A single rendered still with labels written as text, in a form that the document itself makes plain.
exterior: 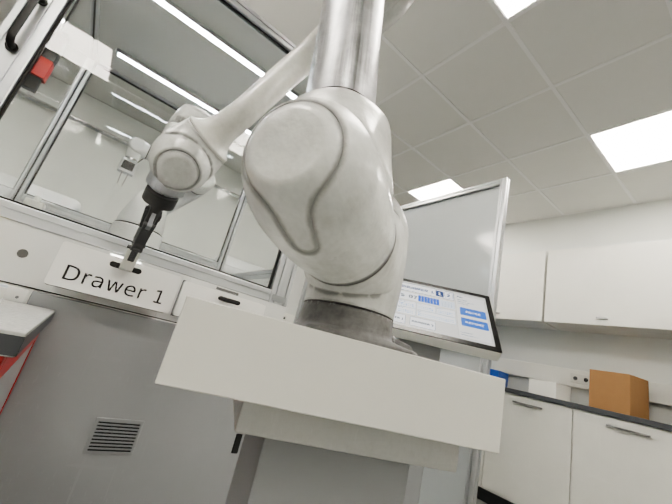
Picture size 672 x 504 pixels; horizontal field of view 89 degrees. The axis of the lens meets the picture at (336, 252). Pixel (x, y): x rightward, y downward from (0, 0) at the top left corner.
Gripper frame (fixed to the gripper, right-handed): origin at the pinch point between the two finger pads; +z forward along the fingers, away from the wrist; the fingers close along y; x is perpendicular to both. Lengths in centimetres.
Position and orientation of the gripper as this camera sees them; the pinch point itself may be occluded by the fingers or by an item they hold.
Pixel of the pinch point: (130, 258)
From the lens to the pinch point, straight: 101.3
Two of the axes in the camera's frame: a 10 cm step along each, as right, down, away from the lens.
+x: -7.7, -3.5, -5.4
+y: -3.6, -4.6, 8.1
